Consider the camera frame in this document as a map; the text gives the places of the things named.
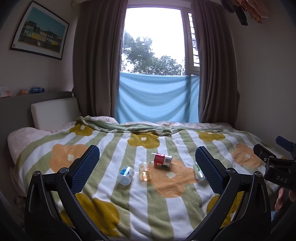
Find clear orange tinted cup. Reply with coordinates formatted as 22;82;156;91
138;162;152;182

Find person's right hand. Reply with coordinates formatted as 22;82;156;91
274;187;296;212

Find right brown curtain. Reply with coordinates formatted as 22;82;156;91
192;1;239;126

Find brown curtain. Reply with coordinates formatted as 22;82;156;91
192;1;239;126
73;1;128;117

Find white padded headboard cushion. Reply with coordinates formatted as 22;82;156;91
31;97;80;131

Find striped floral fleece blanket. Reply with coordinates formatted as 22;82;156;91
14;115;290;241

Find dark headboard shelf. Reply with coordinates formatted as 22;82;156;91
0;91;72;151

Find blue bottle on shelf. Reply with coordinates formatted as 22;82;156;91
29;87;45;94

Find orange item on shelf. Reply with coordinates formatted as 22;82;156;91
17;89;28;95

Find pink box on shelf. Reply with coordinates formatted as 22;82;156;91
0;86;11;98

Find light blue hanging cloth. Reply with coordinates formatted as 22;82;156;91
115;72;200;123

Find hanging clothes top right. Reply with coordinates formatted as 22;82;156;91
220;0;269;26

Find left brown curtain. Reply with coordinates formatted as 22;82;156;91
73;1;128;117

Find framed city picture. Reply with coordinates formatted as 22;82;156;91
10;1;69;60

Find window frame with glass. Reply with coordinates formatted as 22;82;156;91
121;1;200;76

